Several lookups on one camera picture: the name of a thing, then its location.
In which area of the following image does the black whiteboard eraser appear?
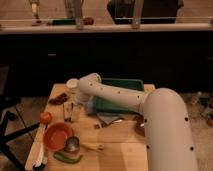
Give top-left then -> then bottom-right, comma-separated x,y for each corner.
63,102 -> 74,122

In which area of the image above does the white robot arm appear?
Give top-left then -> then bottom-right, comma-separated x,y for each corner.
75,73 -> 199,171

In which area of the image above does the green plastic tray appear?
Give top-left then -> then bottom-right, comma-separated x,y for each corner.
93,78 -> 144,114

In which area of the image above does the blue sponge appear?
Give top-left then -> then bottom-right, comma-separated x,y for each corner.
86,101 -> 97,116

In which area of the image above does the grey blue cloth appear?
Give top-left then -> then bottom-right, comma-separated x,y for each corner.
97,113 -> 120,123

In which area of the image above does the white round container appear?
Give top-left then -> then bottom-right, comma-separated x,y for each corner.
66,78 -> 78,93

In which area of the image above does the metal spoon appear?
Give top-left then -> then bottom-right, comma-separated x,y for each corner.
93,118 -> 124,129

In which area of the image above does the dark red grape bunch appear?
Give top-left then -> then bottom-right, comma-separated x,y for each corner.
49,93 -> 69,105

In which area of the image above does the dark purple bowl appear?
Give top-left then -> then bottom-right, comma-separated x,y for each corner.
134,115 -> 145,136

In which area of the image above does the yellow banana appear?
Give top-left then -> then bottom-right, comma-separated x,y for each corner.
81,143 -> 104,151

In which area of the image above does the green and red object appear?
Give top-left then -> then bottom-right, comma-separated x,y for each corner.
47,17 -> 94,26

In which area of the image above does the red tomato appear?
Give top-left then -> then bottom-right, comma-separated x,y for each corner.
39,112 -> 52,125

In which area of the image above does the orange plastic bowl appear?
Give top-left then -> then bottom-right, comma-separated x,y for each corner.
43,122 -> 74,151

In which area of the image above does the black box on shelf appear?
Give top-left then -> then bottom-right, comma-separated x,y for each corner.
107,0 -> 184,24

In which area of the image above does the green chili pepper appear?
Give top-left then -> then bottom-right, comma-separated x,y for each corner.
53,152 -> 82,164

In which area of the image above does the black chair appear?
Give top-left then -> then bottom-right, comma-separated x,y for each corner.
0,66 -> 39,171

